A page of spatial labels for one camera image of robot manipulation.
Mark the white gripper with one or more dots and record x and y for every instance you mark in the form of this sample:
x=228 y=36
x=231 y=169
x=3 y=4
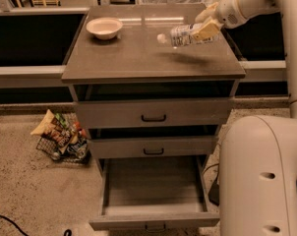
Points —
x=227 y=10

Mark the clear plastic water bottle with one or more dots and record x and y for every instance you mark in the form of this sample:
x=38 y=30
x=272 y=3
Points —
x=181 y=36

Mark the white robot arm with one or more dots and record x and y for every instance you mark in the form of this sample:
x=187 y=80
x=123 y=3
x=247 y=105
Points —
x=258 y=155

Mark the grey drawer cabinet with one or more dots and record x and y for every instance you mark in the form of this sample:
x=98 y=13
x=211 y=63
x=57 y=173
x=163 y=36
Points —
x=135 y=56

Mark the middle grey drawer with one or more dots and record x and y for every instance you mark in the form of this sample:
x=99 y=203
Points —
x=152 y=141

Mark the grey drawer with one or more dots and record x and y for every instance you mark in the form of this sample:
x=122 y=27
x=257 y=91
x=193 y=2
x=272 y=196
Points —
x=154 y=194
x=154 y=105
x=152 y=141

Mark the top grey drawer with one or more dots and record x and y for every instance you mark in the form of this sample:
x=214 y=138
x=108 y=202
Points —
x=154 y=105

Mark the bottom grey drawer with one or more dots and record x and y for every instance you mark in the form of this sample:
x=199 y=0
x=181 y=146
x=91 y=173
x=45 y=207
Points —
x=154 y=194

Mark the white bowl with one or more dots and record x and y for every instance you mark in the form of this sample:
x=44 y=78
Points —
x=104 y=28

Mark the black power adapter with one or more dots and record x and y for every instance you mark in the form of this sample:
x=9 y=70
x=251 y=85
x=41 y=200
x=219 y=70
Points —
x=213 y=194

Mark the brown snack bag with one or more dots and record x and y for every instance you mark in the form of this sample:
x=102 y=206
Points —
x=58 y=134

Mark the yellow chip bag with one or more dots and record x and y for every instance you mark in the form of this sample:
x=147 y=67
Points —
x=44 y=123

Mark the black wire basket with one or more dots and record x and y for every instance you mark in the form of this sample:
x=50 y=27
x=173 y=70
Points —
x=77 y=150

